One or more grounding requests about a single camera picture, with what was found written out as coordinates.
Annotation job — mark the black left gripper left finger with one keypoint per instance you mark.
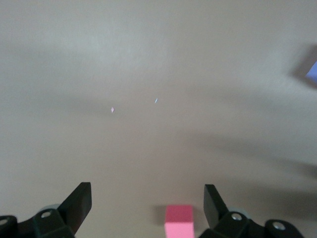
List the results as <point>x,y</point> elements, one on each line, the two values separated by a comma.
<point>74,205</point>

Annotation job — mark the coral red foam cube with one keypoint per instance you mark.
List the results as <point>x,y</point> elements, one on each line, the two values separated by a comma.
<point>178,223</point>

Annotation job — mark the dented purple foam cube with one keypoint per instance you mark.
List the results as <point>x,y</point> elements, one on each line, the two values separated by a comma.
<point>313,73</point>

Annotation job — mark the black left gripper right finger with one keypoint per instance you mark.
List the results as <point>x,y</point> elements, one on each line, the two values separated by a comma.
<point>215,210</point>

